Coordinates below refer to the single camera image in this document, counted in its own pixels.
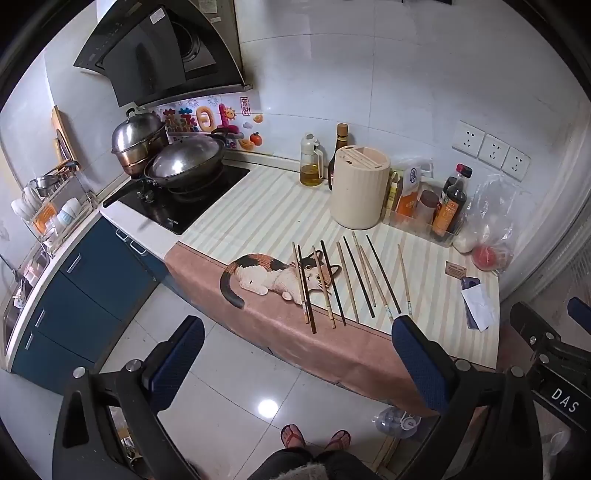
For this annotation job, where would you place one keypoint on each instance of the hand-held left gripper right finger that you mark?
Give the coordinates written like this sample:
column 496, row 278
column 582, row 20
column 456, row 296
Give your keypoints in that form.
column 418, row 362

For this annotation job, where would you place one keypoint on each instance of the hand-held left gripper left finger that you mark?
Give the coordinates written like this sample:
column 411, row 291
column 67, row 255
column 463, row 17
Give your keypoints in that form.
column 181, row 353

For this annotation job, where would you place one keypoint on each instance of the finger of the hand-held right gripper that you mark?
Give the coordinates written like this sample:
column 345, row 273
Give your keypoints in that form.
column 581, row 310
column 531, row 323

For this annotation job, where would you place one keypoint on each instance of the set of mixed chopsticks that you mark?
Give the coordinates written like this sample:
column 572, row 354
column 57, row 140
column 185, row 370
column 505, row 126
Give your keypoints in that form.
column 349, row 279

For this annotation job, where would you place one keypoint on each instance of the beige utensil holder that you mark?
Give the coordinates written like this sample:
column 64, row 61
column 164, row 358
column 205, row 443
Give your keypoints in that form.
column 358, row 194

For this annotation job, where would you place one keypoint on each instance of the white paper slip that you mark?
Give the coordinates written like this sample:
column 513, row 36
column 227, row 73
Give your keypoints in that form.
column 480, row 307

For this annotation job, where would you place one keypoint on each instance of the clear plastic bottle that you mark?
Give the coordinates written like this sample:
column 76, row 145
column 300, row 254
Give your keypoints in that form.
column 397, row 421

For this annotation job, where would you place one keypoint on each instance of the dark phone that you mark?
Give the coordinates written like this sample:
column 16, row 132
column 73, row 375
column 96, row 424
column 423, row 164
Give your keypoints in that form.
column 468, row 281

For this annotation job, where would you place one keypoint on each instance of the small brown card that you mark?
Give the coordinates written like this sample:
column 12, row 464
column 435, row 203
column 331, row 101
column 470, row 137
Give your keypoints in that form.
column 456, row 269

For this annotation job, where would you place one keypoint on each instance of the blue kitchen cabinet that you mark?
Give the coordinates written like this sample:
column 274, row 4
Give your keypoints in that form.
column 87, row 295

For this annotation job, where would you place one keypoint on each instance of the person's right foot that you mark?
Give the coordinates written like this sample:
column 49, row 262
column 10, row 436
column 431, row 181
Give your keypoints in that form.
column 339, row 441

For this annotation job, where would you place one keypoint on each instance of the person's foot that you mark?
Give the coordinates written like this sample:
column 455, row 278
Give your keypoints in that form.
column 292, row 436
column 339, row 441

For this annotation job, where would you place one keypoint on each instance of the clear plastic bag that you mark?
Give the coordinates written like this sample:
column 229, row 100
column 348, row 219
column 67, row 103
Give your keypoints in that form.
column 494, row 207

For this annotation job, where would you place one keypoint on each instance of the clear plastic organizer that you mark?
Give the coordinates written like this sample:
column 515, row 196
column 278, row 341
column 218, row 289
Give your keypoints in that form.
column 415, row 226

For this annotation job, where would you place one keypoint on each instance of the person's left foot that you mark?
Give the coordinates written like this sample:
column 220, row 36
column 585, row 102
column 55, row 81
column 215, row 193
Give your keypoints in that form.
column 292, row 436

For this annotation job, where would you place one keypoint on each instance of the soy sauce bottle orange label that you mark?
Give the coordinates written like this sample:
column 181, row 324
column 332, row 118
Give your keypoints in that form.
column 450, row 210

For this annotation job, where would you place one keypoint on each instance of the black cooktop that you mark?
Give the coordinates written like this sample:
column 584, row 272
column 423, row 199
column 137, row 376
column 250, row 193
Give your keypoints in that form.
column 184, row 213

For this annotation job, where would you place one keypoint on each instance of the person's dark clothing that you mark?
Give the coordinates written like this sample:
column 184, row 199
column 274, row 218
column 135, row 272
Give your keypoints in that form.
column 314, row 468

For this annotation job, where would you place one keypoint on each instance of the brown capped jar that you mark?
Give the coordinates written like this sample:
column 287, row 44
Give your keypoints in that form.
column 428, row 205

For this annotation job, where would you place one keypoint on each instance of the red capped dark bottle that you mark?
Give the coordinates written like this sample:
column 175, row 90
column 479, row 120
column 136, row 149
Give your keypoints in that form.
column 461, row 171

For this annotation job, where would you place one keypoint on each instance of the cat print table mat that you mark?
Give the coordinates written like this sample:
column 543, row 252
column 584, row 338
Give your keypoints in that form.
column 277, row 217

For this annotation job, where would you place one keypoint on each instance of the orange seasoning packet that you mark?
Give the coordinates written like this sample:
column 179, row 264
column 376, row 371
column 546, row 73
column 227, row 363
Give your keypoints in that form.
column 411, row 194

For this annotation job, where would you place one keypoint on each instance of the steel sink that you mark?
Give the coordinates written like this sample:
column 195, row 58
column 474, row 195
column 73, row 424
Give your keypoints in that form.
column 18, row 295

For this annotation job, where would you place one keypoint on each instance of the steel wok with lid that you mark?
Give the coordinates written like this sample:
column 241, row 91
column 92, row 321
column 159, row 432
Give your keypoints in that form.
column 196, row 181

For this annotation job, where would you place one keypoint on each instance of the metal dish rack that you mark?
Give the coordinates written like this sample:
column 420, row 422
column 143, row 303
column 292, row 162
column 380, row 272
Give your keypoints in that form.
column 55, row 217

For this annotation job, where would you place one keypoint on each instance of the steel wok lid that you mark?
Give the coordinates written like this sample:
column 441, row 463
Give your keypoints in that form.
column 184, row 154

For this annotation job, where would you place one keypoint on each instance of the glass oil dispenser bottle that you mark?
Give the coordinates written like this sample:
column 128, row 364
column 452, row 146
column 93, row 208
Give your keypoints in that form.
column 310, row 173

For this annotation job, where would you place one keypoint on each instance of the steel steamer pot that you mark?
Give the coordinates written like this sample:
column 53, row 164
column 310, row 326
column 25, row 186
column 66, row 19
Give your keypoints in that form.
column 136, row 134

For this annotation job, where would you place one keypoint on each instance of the dark sauce bottle brown cap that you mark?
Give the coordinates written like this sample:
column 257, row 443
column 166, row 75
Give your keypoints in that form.
column 340, row 136

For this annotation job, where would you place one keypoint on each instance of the wooden cutting board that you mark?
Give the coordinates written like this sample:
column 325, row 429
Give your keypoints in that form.
column 62, row 134

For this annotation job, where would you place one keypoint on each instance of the black range hood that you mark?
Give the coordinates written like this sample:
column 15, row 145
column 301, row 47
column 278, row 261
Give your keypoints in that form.
column 138, row 55

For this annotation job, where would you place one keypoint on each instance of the white wall socket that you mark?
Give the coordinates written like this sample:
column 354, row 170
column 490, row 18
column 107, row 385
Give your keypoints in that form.
column 468, row 137
column 515, row 164
column 494, row 151

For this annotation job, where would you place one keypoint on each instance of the colourful wall stickers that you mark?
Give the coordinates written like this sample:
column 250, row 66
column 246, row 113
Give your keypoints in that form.
column 205, row 117

